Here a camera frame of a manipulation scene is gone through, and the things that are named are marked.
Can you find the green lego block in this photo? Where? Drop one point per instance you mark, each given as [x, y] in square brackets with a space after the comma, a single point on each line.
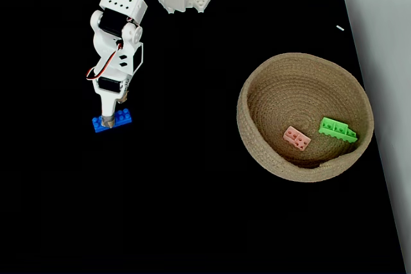
[337, 129]

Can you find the small white tape scrap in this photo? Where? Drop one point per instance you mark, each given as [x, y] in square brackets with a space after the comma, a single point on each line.
[340, 28]

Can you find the pink lego block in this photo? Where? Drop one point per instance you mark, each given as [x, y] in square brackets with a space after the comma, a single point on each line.
[297, 138]

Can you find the blue lego block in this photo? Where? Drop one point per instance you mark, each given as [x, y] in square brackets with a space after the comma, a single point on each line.
[123, 116]

